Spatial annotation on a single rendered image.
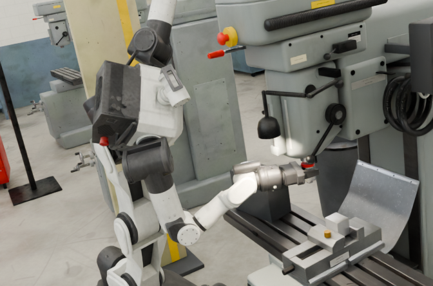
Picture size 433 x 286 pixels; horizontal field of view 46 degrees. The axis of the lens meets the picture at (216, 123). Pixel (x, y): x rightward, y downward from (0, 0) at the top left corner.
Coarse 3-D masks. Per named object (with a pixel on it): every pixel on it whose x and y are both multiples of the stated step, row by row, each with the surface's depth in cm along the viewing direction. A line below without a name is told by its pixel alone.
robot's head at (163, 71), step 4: (164, 68) 161; (168, 68) 162; (172, 68) 162; (160, 72) 164; (164, 72) 161; (172, 72) 162; (160, 76) 163; (168, 76) 161; (176, 76) 161; (168, 80) 161; (176, 80) 162; (172, 84) 160; (180, 84) 161; (172, 88) 160; (176, 88) 160; (180, 88) 161
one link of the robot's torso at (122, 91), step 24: (120, 72) 168; (144, 72) 172; (96, 96) 169; (120, 96) 164; (144, 96) 168; (96, 120) 163; (120, 120) 163; (144, 120) 164; (168, 120) 169; (120, 144) 175; (168, 144) 173
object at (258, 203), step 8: (232, 176) 216; (232, 184) 218; (256, 192) 206; (264, 192) 202; (272, 192) 203; (280, 192) 206; (288, 192) 209; (248, 200) 212; (256, 200) 208; (264, 200) 204; (272, 200) 203; (280, 200) 206; (288, 200) 210; (240, 208) 219; (248, 208) 214; (256, 208) 210; (264, 208) 206; (272, 208) 204; (280, 208) 207; (288, 208) 210; (256, 216) 211; (264, 216) 207; (272, 216) 205; (280, 216) 208
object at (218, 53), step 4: (232, 48) 167; (236, 48) 168; (240, 48) 168; (244, 48) 169; (212, 52) 164; (216, 52) 164; (220, 52) 165; (224, 52) 166; (228, 52) 166; (208, 56) 164; (212, 56) 163; (216, 56) 164; (220, 56) 165
